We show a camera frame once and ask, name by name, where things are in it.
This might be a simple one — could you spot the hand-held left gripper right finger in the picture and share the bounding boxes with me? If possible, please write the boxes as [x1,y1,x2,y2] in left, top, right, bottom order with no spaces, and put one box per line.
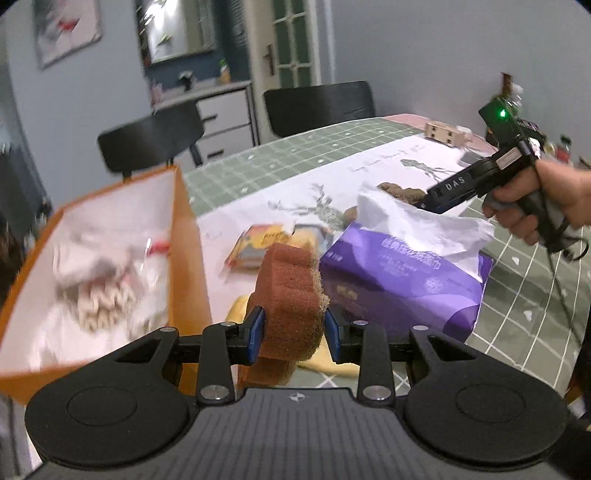
[324,309,481,404]

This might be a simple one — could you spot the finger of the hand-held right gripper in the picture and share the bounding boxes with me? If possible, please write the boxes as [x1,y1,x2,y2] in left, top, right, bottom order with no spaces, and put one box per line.
[417,196,469,214]

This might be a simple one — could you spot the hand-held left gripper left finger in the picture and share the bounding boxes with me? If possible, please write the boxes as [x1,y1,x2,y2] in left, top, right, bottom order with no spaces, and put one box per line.
[113,305,266,406]

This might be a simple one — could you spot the brown fuzzy cloth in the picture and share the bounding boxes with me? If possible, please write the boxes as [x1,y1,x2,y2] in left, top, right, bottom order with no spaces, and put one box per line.
[376,181,428,206]

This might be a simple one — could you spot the brown sponge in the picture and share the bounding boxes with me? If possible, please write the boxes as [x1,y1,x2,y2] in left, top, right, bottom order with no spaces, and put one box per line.
[240,243,331,386]

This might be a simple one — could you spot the purple tissue pack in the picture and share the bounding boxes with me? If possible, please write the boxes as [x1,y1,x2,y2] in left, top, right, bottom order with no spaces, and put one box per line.
[320,184,496,344]

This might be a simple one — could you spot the orange cardboard box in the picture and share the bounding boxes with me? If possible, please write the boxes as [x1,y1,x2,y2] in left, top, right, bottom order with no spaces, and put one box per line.
[0,165,213,407]

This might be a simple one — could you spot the pink scrunchie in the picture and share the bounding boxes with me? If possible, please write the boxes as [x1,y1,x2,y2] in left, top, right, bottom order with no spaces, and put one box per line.
[74,277,141,332]

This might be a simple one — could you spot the person's right hand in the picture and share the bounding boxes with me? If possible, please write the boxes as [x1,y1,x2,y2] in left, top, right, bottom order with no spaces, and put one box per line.
[482,159,591,246]

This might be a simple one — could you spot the yellow cloth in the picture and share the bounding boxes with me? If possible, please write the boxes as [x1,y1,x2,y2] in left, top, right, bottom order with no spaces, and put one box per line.
[229,295,361,378]

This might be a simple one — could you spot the wooden block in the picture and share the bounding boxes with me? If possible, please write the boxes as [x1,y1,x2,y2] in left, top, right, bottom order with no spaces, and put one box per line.
[425,121,467,147]

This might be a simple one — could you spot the white printed table runner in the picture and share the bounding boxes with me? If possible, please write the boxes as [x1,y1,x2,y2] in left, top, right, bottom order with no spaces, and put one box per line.
[196,134,498,296]

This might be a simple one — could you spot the orange snack packet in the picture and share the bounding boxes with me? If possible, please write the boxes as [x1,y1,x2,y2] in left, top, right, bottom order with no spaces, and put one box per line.
[225,224,296,273]

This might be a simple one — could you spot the green checked tablecloth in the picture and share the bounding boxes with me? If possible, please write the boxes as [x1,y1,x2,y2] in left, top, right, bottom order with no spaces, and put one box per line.
[182,115,591,393]

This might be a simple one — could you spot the white crumpled wrapping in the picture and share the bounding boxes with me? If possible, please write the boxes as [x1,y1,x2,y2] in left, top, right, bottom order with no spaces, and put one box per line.
[28,222,172,365]

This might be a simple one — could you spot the black chair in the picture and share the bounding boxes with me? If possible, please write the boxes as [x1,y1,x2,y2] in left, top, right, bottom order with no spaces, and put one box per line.
[262,80,376,138]
[97,102,206,178]

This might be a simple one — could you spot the white drawer cabinet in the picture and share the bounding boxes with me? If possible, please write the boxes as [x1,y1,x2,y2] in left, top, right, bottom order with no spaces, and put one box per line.
[152,79,259,162]

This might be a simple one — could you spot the glass panel door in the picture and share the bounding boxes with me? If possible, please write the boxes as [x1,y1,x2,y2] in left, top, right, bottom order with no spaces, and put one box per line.
[245,0,334,144]

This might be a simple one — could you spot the black cabinet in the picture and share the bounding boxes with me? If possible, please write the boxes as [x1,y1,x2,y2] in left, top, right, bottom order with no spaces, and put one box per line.
[0,143,51,296]

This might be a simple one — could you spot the black cable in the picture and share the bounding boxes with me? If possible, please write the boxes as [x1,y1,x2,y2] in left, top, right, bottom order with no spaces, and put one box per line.
[547,231,591,356]

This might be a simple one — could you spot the wall mirror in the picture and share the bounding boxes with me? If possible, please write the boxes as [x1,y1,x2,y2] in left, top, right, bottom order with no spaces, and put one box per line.
[134,0,218,68]

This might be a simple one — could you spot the wall picture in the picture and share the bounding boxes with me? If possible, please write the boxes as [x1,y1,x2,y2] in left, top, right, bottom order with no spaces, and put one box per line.
[31,0,103,70]

